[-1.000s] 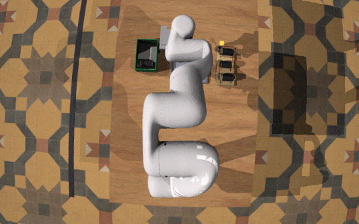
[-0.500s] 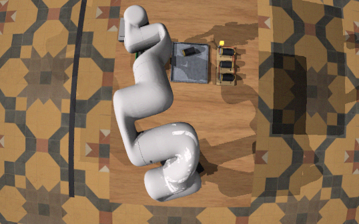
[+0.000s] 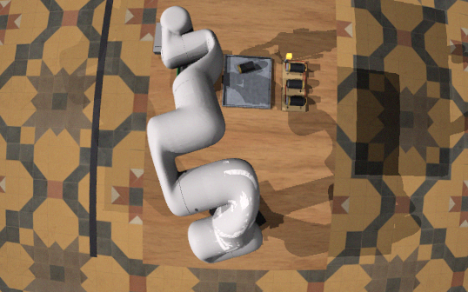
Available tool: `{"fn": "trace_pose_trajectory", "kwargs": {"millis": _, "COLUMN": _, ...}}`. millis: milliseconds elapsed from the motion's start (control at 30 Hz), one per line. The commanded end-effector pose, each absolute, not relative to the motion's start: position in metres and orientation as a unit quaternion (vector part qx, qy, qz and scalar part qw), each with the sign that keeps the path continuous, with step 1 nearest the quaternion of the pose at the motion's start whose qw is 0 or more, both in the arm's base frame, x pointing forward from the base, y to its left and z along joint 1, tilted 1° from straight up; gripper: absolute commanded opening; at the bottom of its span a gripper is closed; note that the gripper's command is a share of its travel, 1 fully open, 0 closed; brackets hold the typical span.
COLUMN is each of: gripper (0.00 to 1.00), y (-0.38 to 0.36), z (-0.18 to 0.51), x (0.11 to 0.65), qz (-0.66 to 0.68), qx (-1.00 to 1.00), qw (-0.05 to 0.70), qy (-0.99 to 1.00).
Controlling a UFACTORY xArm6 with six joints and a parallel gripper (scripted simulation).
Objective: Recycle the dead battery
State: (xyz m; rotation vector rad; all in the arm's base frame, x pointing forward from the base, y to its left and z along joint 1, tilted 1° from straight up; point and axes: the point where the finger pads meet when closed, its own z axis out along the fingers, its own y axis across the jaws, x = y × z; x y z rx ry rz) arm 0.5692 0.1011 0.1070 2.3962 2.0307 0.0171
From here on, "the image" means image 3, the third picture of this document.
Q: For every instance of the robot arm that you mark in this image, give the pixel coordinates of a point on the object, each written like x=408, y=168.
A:
x=230, y=185

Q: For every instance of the black battery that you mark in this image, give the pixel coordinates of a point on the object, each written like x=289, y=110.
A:
x=295, y=101
x=296, y=67
x=245, y=67
x=295, y=84

